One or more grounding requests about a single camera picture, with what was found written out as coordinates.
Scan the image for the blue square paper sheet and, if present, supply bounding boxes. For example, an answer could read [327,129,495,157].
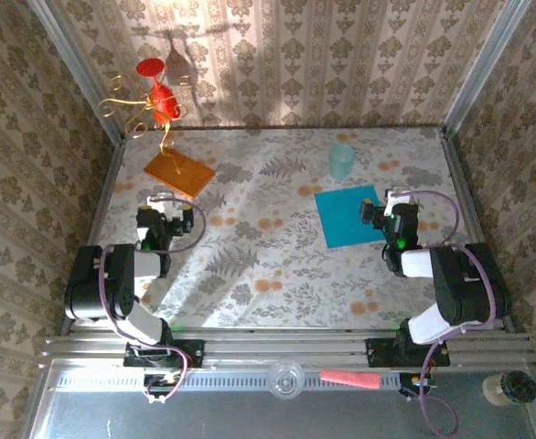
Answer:
[313,184,388,250]

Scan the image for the orange rectangular base board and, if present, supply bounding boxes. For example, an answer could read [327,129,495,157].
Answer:
[143,146,217,200]

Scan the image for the translucent blue plastic cup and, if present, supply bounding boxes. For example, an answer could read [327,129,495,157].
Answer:
[327,144,357,182]

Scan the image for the red goblet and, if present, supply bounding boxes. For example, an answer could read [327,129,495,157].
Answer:
[134,58,183,125]

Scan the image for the floral patterned table cover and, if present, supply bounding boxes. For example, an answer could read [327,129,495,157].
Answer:
[72,126,497,331]

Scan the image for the small connector board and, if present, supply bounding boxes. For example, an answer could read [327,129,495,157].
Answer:
[399,372,439,400]
[143,372,182,406]

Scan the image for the pink oblong eraser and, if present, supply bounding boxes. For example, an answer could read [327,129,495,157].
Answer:
[318,369,381,391]

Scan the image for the cream jar with black lid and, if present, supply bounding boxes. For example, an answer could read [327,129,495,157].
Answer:
[481,370,536,407]

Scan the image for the grey metal tray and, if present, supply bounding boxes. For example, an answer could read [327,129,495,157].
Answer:
[20,359,536,439]

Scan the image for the aluminium side rail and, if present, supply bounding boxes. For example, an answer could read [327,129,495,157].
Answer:
[439,127,516,333]
[60,136,127,335]

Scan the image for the gold wire stand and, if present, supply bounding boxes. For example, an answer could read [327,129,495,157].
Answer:
[96,74,196,177]

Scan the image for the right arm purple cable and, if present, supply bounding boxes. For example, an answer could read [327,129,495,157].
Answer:
[402,189,498,438]

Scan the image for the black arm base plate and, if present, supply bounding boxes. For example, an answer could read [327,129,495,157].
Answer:
[364,337,451,369]
[123,338,206,369]

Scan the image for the aluminium frame post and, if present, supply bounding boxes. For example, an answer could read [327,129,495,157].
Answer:
[27,0,126,144]
[441,0,533,134]

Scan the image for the long aluminium base rail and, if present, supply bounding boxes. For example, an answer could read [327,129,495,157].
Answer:
[41,329,536,367]

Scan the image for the slotted metal cable duct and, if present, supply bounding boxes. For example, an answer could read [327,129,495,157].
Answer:
[56,368,404,391]

